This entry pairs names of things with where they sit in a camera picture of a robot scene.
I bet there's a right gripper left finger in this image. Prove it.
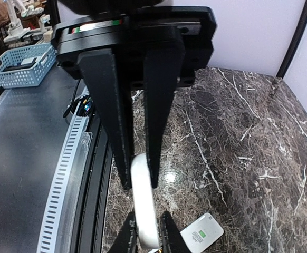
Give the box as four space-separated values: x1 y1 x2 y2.
108 211 138 253

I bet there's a blue perforated plastic basket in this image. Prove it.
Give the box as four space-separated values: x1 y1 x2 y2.
0 43 56 89

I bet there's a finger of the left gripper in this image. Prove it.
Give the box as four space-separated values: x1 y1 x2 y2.
78 51 132 190
143 45 184 188

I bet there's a white slotted cable duct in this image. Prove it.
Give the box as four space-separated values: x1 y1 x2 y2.
0 90 87 252

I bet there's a white battery cover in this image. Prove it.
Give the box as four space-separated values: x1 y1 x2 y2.
130 153 160 250

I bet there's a white remote control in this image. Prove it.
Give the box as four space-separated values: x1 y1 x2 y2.
180 212 224 253

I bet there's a right black frame post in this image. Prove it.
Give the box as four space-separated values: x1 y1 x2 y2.
276 0 307 78

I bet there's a black front rail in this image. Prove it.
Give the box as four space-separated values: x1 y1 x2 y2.
69 111 112 252

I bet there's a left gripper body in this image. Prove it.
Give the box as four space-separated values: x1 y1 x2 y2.
51 6 217 90

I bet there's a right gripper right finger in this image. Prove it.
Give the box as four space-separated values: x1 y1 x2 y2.
160 211 189 253

